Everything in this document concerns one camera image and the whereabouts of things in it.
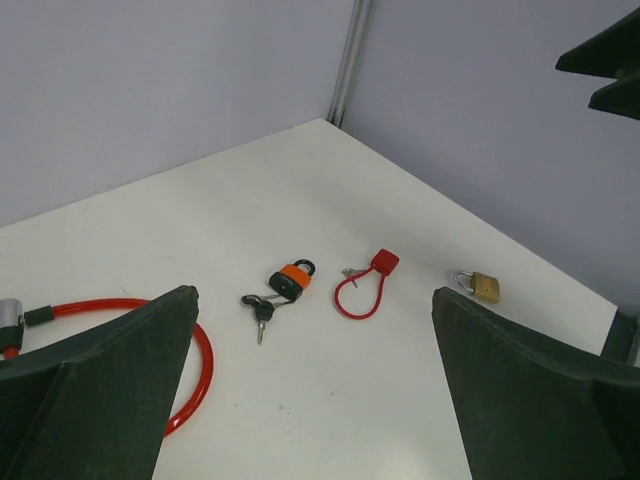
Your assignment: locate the right aluminium frame post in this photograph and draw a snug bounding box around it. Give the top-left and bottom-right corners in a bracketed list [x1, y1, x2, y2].
[326, 0, 376, 128]

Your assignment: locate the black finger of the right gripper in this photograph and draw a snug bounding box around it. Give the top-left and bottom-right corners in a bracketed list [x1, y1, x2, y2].
[555, 9, 640, 79]

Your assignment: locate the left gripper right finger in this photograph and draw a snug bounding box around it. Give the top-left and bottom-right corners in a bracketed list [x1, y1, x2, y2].
[432, 287, 639, 479]

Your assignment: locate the orange black padlock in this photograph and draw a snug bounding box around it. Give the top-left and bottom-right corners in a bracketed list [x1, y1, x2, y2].
[268, 259, 316, 302]

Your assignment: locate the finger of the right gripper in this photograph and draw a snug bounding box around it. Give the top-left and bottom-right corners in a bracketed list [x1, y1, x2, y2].
[588, 72, 640, 120]

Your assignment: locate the brass padlock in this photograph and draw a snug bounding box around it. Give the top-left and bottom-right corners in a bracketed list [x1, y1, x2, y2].
[453, 271, 501, 304]

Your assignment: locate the thick red cable lock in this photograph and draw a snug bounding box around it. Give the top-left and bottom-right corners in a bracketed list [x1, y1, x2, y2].
[1, 298, 215, 437]

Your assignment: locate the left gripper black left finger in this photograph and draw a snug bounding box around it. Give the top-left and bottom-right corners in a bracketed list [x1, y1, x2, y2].
[1, 286, 199, 479]

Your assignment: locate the red padlock with thin cable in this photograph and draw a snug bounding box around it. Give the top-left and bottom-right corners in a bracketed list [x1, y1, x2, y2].
[333, 249, 399, 321]

